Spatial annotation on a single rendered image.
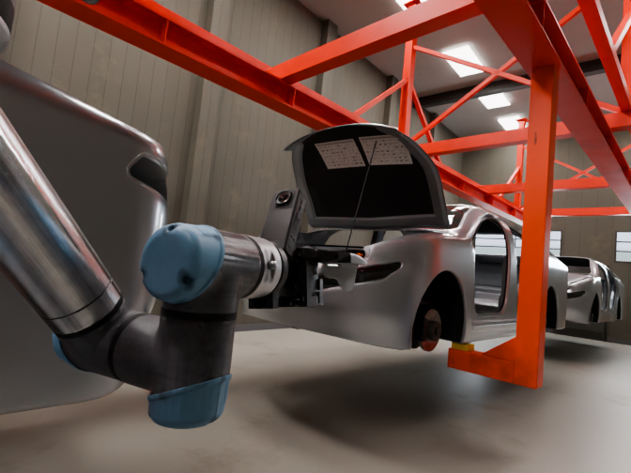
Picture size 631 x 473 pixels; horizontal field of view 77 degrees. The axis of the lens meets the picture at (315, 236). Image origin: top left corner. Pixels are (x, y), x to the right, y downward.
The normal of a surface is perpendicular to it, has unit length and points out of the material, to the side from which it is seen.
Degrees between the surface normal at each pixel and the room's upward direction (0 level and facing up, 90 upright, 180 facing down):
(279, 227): 61
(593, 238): 90
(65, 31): 90
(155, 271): 90
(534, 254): 90
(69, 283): 106
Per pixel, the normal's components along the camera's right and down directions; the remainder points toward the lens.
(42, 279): 0.37, 0.45
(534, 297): -0.69, -0.13
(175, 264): -0.44, -0.11
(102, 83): 0.76, 0.03
